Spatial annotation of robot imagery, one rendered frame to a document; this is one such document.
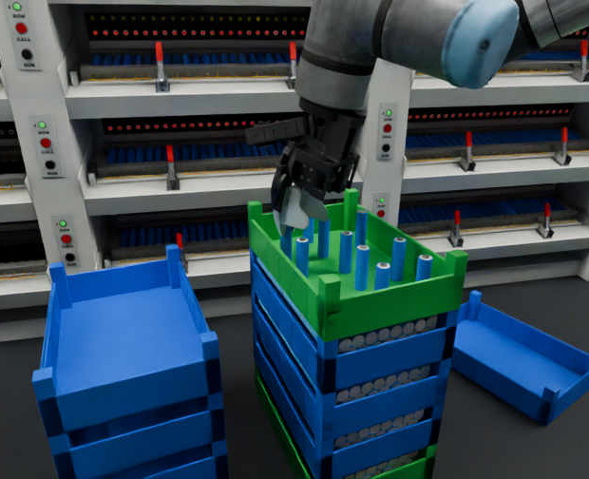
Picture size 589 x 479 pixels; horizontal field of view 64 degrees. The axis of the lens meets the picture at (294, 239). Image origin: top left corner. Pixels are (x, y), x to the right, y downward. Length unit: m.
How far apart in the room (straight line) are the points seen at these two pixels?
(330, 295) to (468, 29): 0.30
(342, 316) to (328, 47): 0.31
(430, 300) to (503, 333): 0.62
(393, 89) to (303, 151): 0.50
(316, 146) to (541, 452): 0.65
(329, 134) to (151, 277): 0.42
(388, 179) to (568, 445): 0.62
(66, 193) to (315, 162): 0.60
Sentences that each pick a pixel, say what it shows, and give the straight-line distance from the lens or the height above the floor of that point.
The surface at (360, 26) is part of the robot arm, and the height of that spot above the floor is 0.66.
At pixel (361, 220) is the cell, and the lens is 0.77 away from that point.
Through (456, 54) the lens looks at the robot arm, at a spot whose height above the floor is 0.64.
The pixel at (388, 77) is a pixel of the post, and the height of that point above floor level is 0.57.
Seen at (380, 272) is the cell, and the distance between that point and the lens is 0.60.
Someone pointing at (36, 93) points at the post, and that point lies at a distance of 1.03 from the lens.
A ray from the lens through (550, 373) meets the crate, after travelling 1.15.
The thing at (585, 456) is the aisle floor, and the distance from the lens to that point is 1.00.
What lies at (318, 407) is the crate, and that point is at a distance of 0.64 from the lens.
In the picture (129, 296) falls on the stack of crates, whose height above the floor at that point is 0.24.
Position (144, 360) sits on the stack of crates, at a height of 0.24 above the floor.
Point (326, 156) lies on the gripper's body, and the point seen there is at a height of 0.51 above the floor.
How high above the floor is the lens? 0.65
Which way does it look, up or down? 24 degrees down
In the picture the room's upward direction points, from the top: straight up
